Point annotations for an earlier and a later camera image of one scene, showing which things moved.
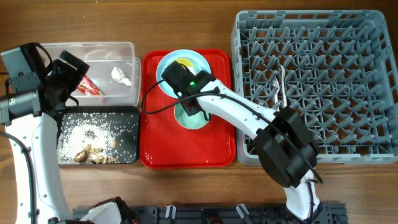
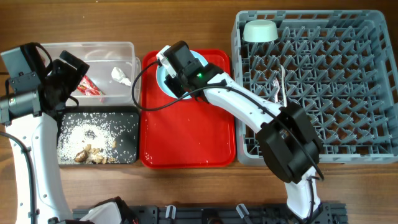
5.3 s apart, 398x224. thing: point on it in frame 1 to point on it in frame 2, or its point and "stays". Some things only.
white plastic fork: x=276 y=85 stays
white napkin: x=118 y=74 stays
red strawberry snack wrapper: x=88 y=88 stays
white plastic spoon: x=283 y=73 stays
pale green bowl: x=193 y=121 to x=260 y=31
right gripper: x=191 y=112 to x=171 y=82
